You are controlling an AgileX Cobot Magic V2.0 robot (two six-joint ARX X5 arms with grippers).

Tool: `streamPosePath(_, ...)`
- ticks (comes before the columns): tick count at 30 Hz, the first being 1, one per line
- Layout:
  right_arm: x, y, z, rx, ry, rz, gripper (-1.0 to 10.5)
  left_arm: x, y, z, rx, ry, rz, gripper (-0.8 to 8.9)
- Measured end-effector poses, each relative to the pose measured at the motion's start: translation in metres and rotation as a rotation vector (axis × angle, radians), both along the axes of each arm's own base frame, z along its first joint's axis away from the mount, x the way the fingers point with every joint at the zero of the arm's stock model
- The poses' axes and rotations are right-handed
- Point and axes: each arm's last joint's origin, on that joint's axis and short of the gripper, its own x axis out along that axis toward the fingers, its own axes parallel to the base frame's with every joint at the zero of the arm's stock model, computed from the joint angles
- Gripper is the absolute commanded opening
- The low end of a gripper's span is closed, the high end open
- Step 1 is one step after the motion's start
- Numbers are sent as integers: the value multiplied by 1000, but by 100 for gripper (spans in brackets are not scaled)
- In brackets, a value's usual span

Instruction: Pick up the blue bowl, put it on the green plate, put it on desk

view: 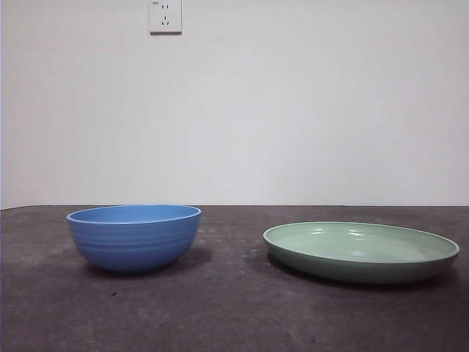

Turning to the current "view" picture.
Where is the blue ribbed bowl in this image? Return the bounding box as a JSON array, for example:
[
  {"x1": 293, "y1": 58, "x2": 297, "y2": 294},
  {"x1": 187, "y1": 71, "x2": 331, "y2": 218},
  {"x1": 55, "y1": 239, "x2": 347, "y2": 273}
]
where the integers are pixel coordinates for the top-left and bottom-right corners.
[{"x1": 65, "y1": 204, "x2": 203, "y2": 273}]

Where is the white wall socket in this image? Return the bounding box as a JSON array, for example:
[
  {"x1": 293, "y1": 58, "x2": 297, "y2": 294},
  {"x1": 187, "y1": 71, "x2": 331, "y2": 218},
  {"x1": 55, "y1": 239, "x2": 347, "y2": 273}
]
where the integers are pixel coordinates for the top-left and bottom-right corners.
[{"x1": 149, "y1": 0, "x2": 183, "y2": 36}]

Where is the pale green plate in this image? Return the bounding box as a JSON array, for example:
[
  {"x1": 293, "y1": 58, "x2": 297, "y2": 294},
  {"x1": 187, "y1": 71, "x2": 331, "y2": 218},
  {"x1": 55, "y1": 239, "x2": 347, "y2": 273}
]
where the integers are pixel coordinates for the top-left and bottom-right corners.
[{"x1": 262, "y1": 221, "x2": 461, "y2": 285}]

